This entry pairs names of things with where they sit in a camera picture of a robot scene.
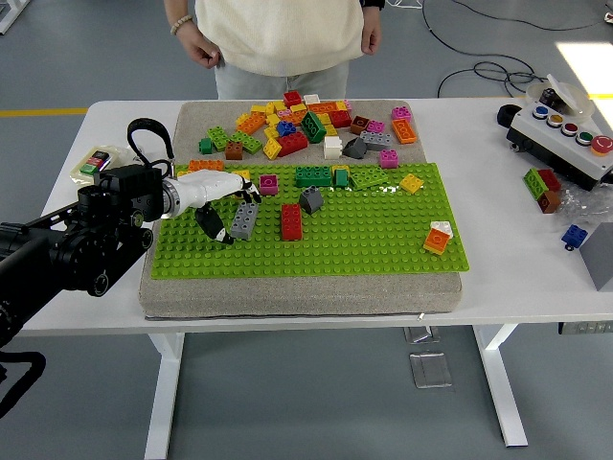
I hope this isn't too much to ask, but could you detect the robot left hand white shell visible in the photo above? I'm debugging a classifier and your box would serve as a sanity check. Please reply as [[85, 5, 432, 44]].
[[172, 170, 263, 246]]

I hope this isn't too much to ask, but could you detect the person's right hand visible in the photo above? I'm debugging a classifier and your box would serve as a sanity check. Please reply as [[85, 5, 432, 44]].
[[179, 21, 224, 68]]

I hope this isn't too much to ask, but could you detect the person's left hand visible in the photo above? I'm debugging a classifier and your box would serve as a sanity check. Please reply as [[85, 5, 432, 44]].
[[359, 7, 383, 57]]

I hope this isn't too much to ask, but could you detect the grey eight-stud brick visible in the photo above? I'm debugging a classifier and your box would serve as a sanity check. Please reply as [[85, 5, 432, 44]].
[[230, 200, 260, 241], [359, 130, 396, 151]]

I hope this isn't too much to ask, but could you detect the green studded baseplate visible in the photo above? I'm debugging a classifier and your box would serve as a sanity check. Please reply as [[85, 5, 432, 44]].
[[148, 161, 474, 280]]

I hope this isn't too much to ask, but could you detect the lime green eight-stud brick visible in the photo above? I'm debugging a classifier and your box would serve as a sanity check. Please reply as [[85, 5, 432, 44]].
[[206, 126, 237, 152], [522, 168, 547, 200], [228, 131, 263, 155]]

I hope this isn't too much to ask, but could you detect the dark grey sloped brick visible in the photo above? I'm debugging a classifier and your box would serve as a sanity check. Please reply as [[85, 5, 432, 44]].
[[299, 185, 324, 215], [342, 137, 369, 158]]

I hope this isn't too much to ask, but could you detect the dark green eight-stud brick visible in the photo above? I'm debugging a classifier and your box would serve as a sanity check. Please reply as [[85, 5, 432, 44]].
[[294, 166, 333, 189], [300, 110, 329, 144]]

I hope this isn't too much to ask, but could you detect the lime green flat plate brick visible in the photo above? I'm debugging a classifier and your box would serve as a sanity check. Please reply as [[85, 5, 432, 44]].
[[349, 168, 390, 192]]

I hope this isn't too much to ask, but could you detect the yellow four-stud brick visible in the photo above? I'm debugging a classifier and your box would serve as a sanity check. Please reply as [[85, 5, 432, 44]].
[[399, 172, 424, 196]]

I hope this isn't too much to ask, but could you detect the orange four-stud brick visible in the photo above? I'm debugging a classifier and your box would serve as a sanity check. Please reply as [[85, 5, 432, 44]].
[[422, 228, 452, 255]]

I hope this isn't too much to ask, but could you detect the red building brick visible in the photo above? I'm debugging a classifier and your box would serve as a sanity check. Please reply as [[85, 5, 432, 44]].
[[536, 168, 562, 193]]

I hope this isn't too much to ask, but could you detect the person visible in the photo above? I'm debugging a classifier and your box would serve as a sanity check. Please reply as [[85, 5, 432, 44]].
[[193, 0, 365, 102]]

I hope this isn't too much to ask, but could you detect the grey-brown cushion mat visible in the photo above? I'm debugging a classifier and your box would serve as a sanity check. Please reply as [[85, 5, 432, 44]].
[[138, 99, 465, 320]]

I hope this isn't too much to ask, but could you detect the round translucent lidded container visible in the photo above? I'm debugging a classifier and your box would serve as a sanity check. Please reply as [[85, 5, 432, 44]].
[[525, 74, 595, 121]]

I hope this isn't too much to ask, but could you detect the white push-button control box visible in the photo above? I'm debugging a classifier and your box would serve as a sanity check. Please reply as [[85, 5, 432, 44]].
[[507, 102, 613, 193]]

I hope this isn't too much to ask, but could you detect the white table leg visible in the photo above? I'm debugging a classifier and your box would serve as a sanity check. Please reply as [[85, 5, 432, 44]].
[[471, 323, 529, 449], [143, 331, 187, 460]]

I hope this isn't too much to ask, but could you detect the clear floor socket cover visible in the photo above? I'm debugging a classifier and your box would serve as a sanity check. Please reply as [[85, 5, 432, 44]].
[[408, 352, 454, 389], [403, 324, 444, 344]]

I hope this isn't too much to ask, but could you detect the clear plastic bag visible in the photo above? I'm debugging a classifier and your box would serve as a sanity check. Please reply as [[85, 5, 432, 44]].
[[557, 184, 613, 226]]

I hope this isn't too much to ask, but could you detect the grey box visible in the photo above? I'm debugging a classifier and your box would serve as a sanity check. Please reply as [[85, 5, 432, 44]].
[[578, 220, 613, 292]]

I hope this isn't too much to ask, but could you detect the under-table control panel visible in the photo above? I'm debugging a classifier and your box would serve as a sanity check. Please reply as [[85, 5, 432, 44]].
[[557, 319, 613, 336]]

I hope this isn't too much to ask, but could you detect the cream switch box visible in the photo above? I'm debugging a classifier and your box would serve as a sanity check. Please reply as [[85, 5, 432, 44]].
[[69, 146, 130, 186]]

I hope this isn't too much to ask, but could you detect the black ring roll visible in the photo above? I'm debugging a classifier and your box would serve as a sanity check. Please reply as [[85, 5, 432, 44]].
[[496, 103, 527, 129]]

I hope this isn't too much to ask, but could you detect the white furniture frame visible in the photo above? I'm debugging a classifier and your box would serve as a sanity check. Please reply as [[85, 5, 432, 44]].
[[0, 0, 23, 35]]

